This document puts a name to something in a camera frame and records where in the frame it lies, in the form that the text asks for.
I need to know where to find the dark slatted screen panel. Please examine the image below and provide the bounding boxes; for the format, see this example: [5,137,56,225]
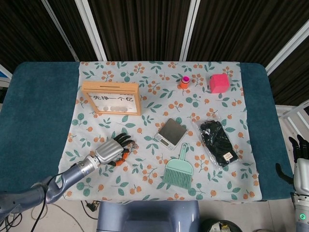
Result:
[88,0,193,61]
[48,0,102,62]
[187,0,309,71]
[267,48,309,107]
[0,0,75,73]

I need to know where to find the silver digital pocket scale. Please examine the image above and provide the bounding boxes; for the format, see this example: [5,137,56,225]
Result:
[154,117,188,151]

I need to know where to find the mint green hand brush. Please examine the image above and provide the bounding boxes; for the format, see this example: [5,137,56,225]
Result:
[163,143,194,189]

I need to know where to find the black gloves in plastic bag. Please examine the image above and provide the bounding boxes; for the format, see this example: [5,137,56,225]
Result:
[192,118,239,168]

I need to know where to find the pink foam cube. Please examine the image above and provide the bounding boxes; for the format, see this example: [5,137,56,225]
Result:
[209,73,229,94]

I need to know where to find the black power plug cable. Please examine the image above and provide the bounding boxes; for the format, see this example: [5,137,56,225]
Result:
[81,200,100,215]

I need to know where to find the blue-grey robot torso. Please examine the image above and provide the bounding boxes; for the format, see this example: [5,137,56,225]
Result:
[96,200,200,232]

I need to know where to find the orange cylinder pink cap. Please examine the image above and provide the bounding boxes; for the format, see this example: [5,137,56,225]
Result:
[179,75,191,90]

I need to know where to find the black floor cable bundle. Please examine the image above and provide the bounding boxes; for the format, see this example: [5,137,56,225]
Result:
[0,207,32,232]

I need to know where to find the white blue board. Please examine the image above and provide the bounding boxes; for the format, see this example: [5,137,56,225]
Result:
[0,64,13,84]

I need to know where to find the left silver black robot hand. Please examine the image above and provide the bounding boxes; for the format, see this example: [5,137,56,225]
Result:
[95,132,133,167]

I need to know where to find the white metal rack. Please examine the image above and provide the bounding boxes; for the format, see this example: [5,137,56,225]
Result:
[276,101,309,143]

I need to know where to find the white screen frame post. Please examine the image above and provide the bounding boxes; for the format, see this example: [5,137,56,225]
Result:
[43,0,81,62]
[180,0,201,61]
[74,0,108,61]
[265,33,309,75]

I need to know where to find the teal velvet table cover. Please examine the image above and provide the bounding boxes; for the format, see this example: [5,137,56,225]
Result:
[0,61,294,201]

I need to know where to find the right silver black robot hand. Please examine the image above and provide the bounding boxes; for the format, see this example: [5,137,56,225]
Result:
[276,134,309,194]

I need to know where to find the wooden coin box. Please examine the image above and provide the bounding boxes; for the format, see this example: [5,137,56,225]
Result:
[81,81,142,116]

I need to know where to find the floral leaf berry tablecloth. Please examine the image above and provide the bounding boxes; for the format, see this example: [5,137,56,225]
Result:
[56,61,263,202]

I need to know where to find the black trash bin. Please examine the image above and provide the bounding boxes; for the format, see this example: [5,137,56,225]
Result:
[200,218,234,232]

